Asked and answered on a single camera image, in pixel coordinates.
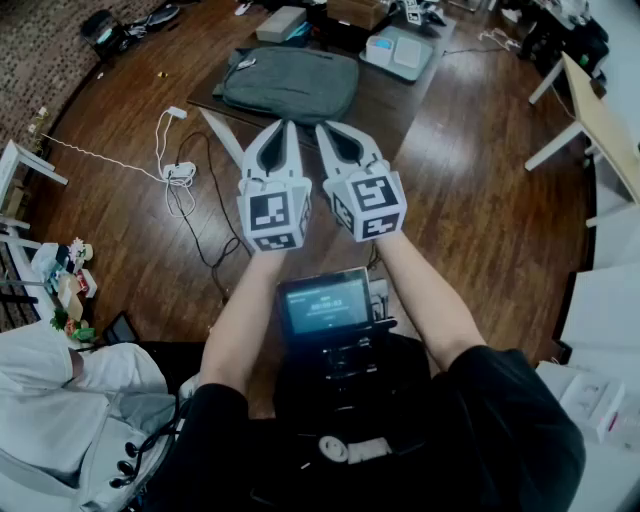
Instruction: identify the teal tray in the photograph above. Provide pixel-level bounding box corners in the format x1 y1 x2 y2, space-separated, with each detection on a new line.
358 24 436 84

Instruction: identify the blue flat item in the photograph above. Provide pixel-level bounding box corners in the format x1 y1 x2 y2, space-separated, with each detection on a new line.
286 21 314 45

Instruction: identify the wooden box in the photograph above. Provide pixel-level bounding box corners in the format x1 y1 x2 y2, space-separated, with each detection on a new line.
326 0 392 32

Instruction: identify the small black bin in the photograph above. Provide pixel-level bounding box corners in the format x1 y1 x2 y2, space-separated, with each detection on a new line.
101 310 140 347

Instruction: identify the white flat lidded box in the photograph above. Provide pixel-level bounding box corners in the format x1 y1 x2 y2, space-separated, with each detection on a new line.
393 36 427 69

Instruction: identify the white jacket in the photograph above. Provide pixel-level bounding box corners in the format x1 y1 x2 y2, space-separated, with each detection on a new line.
0 319 192 512

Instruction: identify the person's black shirt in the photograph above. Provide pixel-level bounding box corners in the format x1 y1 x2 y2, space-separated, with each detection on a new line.
144 343 587 512

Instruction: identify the white cable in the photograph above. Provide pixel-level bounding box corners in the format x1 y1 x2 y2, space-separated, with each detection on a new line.
154 108 175 172

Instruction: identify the person's right forearm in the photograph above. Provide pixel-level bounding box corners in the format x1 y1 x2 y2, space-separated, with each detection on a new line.
374 230 489 375

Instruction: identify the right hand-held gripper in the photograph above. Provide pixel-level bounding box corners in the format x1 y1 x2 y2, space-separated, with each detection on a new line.
314 121 407 244

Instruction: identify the grey rectangular box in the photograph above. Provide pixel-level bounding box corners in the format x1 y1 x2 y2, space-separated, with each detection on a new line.
255 5 308 44

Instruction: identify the light wooden desk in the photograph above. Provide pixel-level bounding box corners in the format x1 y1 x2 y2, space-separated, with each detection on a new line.
523 49 640 207

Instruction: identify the open white box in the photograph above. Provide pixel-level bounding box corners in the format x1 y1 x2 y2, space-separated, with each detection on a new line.
534 359 627 447

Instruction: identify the pile of snacks and packets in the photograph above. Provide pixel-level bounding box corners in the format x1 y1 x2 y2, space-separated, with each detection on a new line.
30 236 100 343

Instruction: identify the spare grey gripper device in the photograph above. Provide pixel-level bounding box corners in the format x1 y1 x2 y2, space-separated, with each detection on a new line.
398 0 447 27

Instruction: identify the white plastic container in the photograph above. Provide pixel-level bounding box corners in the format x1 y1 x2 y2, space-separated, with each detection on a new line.
365 33 402 69

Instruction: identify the chest-mounted screen device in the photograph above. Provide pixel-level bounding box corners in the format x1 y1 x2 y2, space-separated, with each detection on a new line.
276 266 375 347

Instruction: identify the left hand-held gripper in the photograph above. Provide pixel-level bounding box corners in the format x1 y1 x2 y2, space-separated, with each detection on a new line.
237 118 314 254

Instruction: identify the white cardboard box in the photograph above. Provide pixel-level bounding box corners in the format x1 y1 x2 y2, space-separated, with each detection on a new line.
558 263 640 352

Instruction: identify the white twisted cord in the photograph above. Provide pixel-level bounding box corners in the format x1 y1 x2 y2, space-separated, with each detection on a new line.
41 131 166 184

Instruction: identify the black cable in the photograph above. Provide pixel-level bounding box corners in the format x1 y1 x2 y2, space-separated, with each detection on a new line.
169 130 252 302

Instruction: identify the person's left forearm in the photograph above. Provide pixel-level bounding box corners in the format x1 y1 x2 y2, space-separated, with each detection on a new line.
199 247 290 397

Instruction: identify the grey backpack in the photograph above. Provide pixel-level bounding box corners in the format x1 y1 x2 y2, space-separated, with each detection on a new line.
212 45 361 124

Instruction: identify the black storage box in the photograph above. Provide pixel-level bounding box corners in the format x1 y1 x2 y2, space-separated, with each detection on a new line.
303 8 372 54

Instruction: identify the white shelf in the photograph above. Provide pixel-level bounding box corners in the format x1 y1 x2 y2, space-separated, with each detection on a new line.
0 139 70 251

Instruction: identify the black chest mount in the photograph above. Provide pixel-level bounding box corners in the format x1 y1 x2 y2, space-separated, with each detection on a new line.
318 316 402 387

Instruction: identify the white power strip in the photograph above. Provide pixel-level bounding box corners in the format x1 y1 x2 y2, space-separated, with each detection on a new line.
161 160 198 189

